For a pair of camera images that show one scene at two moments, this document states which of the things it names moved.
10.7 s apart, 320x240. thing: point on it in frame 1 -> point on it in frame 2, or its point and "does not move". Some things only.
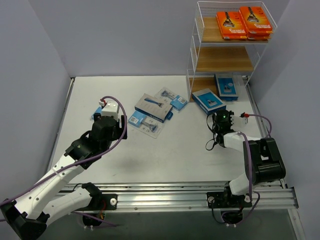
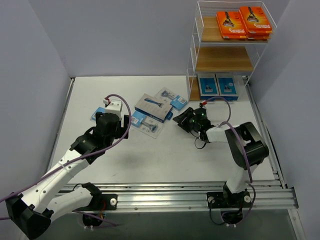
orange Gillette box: x=231 y=25 does not move
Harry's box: x=226 y=87 does not move
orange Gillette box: x=255 y=20 does not move
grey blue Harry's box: x=208 y=101 -> x=208 y=87
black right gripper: x=222 y=113 -> x=188 y=120
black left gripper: x=122 y=127 does not move
